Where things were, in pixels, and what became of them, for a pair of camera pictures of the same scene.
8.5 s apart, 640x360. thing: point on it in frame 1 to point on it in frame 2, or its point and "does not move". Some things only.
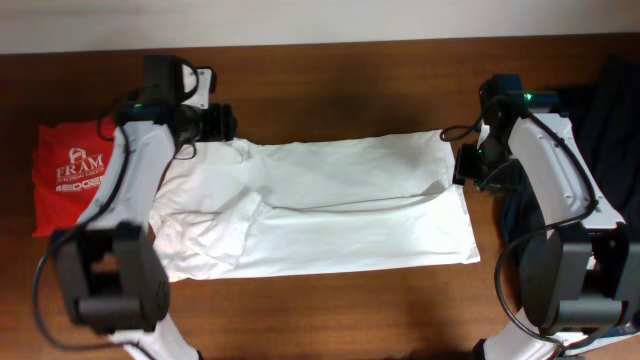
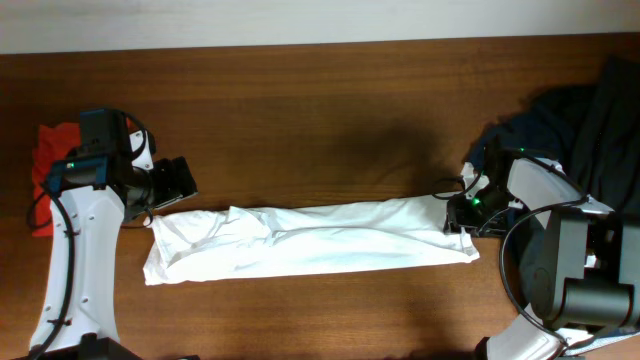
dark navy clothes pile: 604,113 does not move
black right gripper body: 465,164 to 460,220
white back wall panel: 99,26 does not move
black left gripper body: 220,121 to 176,180
